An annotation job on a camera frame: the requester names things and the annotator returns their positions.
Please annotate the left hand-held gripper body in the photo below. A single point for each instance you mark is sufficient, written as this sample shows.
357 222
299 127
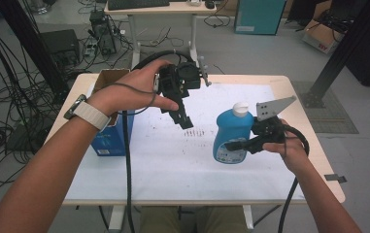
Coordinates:
177 79

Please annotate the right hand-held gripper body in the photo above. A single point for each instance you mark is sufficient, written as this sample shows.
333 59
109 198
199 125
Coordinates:
270 129

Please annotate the blue bottle with white cap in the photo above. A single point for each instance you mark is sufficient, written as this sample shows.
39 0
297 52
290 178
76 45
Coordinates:
231 126

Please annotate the blue cardboard box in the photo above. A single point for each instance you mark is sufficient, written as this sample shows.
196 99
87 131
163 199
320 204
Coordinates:
113 140

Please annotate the person's right hand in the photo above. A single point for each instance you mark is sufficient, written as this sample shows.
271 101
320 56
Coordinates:
294 155

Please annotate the person's left hand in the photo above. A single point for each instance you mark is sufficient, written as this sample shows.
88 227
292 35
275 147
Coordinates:
130 92

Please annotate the wooden desk with white legs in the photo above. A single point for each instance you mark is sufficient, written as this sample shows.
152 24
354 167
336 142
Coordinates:
160 10

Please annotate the white table leg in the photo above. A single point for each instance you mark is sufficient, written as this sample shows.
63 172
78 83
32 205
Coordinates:
248 216
117 216

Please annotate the grey tape strip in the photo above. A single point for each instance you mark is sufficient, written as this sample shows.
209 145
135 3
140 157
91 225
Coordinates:
334 178

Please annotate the black computer mouse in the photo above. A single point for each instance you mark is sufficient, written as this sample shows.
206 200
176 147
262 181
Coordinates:
209 4

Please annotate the black keyboard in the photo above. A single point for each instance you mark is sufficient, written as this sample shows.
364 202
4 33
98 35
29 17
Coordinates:
137 4

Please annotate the black computer tower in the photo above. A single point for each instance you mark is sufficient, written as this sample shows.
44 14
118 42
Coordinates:
103 32

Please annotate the power strip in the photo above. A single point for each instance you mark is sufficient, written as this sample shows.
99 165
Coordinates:
90 49

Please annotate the teal cabinet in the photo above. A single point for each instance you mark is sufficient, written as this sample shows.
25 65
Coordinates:
258 16

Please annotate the person's khaki pants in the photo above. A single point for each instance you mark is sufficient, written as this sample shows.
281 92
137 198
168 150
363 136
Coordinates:
160 220

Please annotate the brown cardboard box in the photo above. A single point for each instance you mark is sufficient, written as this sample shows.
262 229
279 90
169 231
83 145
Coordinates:
321 37

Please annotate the black equipment box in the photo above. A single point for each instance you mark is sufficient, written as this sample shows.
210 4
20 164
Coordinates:
59 45

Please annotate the black metal stand post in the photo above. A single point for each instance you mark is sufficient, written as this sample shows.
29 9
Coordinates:
27 42
347 48

